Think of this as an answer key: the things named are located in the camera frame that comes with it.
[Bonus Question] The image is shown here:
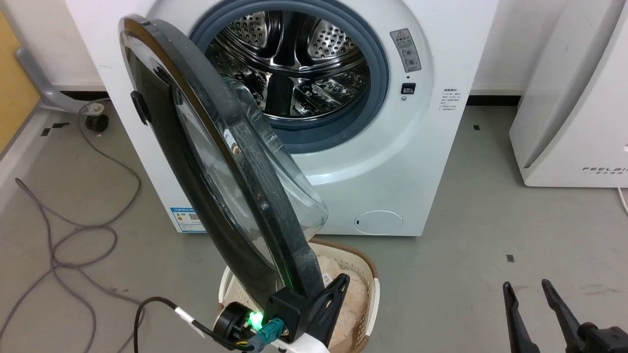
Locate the round black washing machine door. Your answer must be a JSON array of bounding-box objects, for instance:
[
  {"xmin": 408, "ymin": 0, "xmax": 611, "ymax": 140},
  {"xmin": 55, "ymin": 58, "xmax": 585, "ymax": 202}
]
[{"xmin": 119, "ymin": 15, "xmax": 329, "ymax": 314}]

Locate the beige fluffy plush item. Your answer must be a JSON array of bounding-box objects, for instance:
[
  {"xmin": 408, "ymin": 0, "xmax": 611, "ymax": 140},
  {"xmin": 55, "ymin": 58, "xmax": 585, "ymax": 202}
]
[{"xmin": 314, "ymin": 255, "xmax": 370, "ymax": 350}]

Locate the stainless steel washer drum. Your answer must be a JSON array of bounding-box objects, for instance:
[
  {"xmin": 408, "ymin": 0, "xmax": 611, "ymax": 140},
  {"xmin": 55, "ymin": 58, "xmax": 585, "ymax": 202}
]
[{"xmin": 206, "ymin": 10, "xmax": 371, "ymax": 121}]

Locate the thin grey tangled cable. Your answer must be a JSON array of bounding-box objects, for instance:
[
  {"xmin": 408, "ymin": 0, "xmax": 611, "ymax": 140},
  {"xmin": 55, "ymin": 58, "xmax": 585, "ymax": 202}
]
[{"xmin": 0, "ymin": 100, "xmax": 146, "ymax": 353}]

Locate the black caster wheel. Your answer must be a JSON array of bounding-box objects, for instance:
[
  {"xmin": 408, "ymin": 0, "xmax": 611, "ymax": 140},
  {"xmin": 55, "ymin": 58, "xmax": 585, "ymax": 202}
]
[{"xmin": 84, "ymin": 114, "xmax": 109, "ymax": 133}]

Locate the white appliance with grey lettering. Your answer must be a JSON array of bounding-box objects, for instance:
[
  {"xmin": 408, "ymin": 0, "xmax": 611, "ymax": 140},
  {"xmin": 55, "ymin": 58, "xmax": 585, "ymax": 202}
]
[{"xmin": 509, "ymin": 0, "xmax": 628, "ymax": 188}]

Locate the yellow wooden panel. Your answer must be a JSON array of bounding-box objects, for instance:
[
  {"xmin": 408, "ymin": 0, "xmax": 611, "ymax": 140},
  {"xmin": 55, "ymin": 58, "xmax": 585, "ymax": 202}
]
[{"xmin": 0, "ymin": 12, "xmax": 42, "ymax": 153}]

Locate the grey warning sticker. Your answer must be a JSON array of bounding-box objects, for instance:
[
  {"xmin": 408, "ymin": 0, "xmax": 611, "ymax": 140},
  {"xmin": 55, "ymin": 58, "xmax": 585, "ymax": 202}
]
[{"xmin": 390, "ymin": 28, "xmax": 422, "ymax": 74}]

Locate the round white filter cover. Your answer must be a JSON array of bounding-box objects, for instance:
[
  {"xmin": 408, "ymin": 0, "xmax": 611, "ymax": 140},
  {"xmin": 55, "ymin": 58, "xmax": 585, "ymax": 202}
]
[{"xmin": 354, "ymin": 210, "xmax": 404, "ymax": 235}]

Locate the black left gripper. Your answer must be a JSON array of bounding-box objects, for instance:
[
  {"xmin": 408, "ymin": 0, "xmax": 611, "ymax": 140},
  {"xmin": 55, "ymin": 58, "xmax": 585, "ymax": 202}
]
[{"xmin": 265, "ymin": 274, "xmax": 351, "ymax": 348}]

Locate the white front-load washing machine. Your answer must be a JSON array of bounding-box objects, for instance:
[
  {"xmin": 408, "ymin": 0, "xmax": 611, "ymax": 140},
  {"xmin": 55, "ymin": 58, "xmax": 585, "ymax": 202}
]
[{"xmin": 65, "ymin": 0, "xmax": 500, "ymax": 237}]

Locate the cream plastic laundry basket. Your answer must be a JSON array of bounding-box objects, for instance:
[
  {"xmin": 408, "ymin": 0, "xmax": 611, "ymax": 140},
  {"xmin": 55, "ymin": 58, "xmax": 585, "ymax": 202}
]
[{"xmin": 218, "ymin": 238, "xmax": 381, "ymax": 353}]

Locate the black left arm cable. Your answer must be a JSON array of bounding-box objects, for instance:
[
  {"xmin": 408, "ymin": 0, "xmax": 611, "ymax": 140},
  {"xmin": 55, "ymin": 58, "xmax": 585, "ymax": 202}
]
[{"xmin": 133, "ymin": 296, "xmax": 257, "ymax": 353}]

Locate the blue white energy label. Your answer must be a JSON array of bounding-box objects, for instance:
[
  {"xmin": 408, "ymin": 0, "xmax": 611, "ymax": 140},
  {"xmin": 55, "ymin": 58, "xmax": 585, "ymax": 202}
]
[{"xmin": 170, "ymin": 207, "xmax": 207, "ymax": 233}]

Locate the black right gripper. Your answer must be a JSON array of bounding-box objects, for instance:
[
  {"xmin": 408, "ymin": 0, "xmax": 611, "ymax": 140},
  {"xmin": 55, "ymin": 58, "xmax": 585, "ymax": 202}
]
[{"xmin": 502, "ymin": 278, "xmax": 628, "ymax": 353}]

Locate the grey metal tube leg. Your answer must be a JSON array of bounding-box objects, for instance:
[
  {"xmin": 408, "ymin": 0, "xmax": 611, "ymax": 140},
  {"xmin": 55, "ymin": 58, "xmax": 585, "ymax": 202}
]
[{"xmin": 15, "ymin": 48, "xmax": 111, "ymax": 115}]

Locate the long black tape mark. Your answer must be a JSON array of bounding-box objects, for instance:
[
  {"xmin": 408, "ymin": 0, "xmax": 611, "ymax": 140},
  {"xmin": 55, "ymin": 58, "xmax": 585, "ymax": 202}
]
[{"xmin": 40, "ymin": 122, "xmax": 70, "ymax": 137}]

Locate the grey rubber door gasket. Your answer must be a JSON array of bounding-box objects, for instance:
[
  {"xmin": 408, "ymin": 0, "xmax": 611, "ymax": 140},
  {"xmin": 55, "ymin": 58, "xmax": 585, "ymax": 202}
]
[{"xmin": 189, "ymin": 0, "xmax": 391, "ymax": 155}]

